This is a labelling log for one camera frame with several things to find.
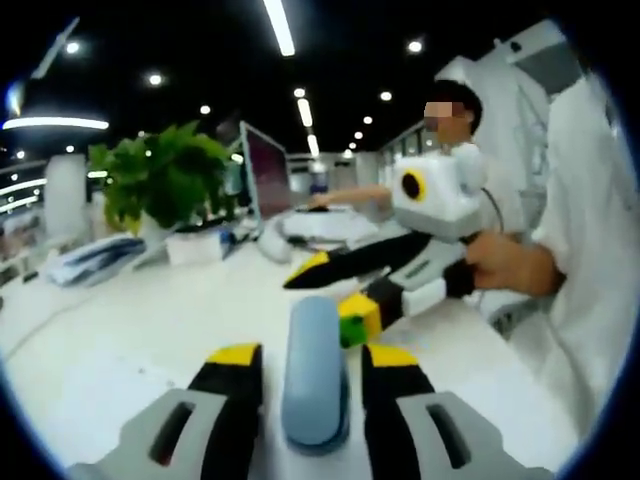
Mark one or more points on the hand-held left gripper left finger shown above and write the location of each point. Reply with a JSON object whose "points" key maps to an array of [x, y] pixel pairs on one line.
{"points": [[235, 395]]}

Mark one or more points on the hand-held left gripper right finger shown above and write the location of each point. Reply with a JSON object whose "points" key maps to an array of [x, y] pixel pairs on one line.
{"points": [[395, 395]]}

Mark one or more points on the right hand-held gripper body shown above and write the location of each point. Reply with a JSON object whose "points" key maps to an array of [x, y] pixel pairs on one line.
{"points": [[445, 200]]}

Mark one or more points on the blue glasses case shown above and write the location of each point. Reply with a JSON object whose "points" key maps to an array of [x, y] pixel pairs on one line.
{"points": [[315, 375]]}

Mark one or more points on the person's right hand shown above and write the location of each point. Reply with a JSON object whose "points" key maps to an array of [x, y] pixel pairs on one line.
{"points": [[510, 265]]}

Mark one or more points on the white keyboard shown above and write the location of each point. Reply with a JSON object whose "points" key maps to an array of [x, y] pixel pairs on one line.
{"points": [[330, 225]]}

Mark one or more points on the computer monitor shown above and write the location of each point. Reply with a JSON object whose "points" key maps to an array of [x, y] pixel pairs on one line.
{"points": [[267, 175]]}

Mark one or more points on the operator in white shirt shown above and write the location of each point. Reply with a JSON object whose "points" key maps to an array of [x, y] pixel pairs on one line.
{"points": [[585, 225]]}

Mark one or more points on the white chest device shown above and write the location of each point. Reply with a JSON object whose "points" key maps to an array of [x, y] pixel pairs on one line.
{"points": [[545, 55]]}

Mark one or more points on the pile of blue white documents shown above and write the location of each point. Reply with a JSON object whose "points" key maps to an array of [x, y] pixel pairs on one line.
{"points": [[95, 260]]}

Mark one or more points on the green potted plant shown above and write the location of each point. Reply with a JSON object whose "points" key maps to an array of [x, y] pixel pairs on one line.
{"points": [[165, 175]]}

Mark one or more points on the small black object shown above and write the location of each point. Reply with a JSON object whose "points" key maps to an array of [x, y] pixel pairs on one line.
{"points": [[30, 276]]}

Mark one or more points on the straight ceiling light strip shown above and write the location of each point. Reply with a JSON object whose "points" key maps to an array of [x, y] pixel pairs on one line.
{"points": [[280, 30]]}

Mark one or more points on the white round pillar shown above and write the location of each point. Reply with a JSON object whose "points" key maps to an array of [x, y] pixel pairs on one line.
{"points": [[65, 195]]}

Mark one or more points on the ceiling spot lights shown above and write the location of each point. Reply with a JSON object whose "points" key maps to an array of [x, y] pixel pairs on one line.
{"points": [[155, 79]]}

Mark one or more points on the curved ceiling light strip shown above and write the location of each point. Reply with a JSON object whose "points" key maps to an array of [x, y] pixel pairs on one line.
{"points": [[55, 123]]}

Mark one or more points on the ceiling air vent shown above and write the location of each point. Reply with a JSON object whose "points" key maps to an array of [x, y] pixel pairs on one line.
{"points": [[57, 47]]}

